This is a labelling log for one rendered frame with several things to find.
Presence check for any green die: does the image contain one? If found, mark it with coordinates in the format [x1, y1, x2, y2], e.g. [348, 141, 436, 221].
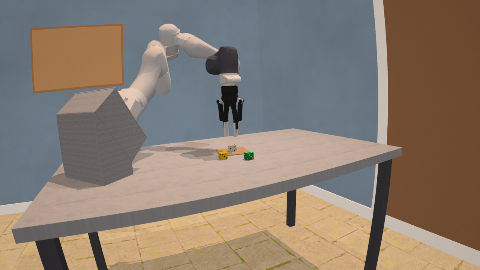
[244, 151, 254, 161]

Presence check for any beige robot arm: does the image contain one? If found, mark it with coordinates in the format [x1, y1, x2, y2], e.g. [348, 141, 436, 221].
[118, 24, 241, 121]

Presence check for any tan square mat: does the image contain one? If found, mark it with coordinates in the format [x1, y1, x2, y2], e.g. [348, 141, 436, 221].
[216, 147, 249, 156]

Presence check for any yellow die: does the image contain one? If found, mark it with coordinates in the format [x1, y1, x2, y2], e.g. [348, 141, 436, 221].
[218, 151, 228, 160]

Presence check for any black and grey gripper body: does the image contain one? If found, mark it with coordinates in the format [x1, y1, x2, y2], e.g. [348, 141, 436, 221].
[221, 85, 238, 106]

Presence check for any white die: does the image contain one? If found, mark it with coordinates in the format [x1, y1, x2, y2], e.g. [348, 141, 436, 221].
[228, 144, 237, 152]

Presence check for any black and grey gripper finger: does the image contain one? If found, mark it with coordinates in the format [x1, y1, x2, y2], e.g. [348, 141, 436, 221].
[216, 98, 230, 137]
[229, 98, 244, 137]

